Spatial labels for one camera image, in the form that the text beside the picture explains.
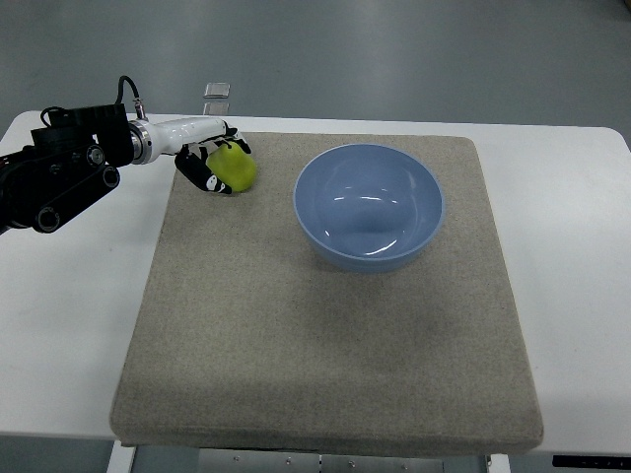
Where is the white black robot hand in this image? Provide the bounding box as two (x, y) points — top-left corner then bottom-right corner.
(131, 117), (251, 194)

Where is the green pear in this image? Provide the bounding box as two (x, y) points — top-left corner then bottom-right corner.
(206, 144), (257, 192)

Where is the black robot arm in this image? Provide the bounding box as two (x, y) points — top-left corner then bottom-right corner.
(1, 76), (149, 234)

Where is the blue bowl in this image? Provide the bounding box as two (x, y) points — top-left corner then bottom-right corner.
(293, 143), (446, 273)

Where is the lower metal floor plate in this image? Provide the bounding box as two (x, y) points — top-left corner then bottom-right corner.
(202, 101), (230, 116)

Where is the metal floor plate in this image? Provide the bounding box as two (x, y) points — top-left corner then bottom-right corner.
(203, 82), (231, 99)
(202, 101), (230, 116)

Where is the upper metal floor plate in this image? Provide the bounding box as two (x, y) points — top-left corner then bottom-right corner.
(203, 82), (231, 99)

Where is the beige fabric mat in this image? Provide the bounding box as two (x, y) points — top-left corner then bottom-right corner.
(109, 133), (544, 457)

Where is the black label strip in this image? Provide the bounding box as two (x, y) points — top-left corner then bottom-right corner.
(552, 455), (631, 471)

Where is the white table frame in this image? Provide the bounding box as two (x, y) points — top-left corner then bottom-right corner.
(106, 441), (512, 472)

